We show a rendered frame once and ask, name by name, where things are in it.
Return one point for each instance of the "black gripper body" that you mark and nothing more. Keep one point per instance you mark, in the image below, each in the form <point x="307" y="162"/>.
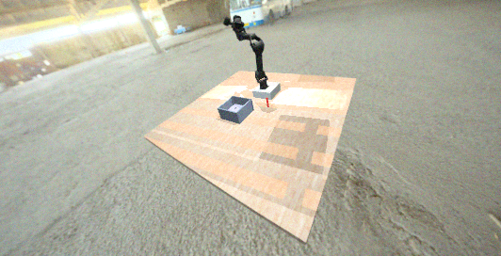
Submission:
<point x="227" y="22"/>

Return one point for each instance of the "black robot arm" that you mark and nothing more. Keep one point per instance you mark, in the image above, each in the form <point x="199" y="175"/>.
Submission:
<point x="257" y="48"/>

